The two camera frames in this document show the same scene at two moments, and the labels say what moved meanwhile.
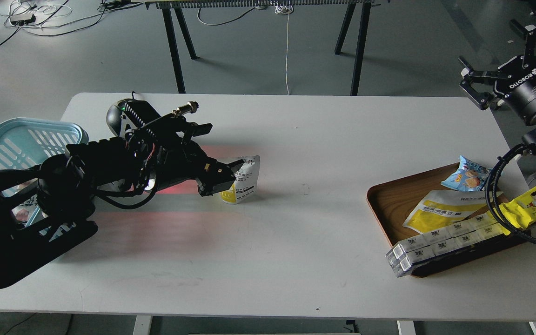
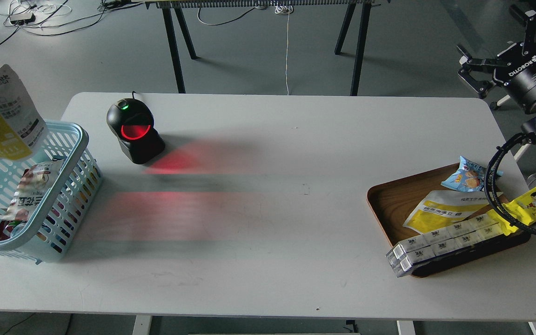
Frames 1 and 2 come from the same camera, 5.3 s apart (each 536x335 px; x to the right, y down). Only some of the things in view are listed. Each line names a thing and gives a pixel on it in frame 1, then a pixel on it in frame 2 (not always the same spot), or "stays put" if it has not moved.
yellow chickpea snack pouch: [246, 181] -> [5, 123]
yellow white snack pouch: [442, 207] stays put
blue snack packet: [469, 177] stays put
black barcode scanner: [127, 115] stays put
